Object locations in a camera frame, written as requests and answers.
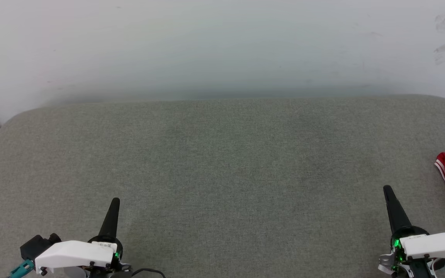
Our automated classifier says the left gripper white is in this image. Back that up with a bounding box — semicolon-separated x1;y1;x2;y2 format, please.
35;197;131;278

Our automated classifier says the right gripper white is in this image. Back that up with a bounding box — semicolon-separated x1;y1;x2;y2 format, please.
378;185;445;278

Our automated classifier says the grey fabric sofa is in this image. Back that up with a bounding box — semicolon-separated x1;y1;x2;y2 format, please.
0;95;445;278

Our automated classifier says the teal cable connector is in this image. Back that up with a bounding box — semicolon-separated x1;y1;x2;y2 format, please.
8;259;35;278

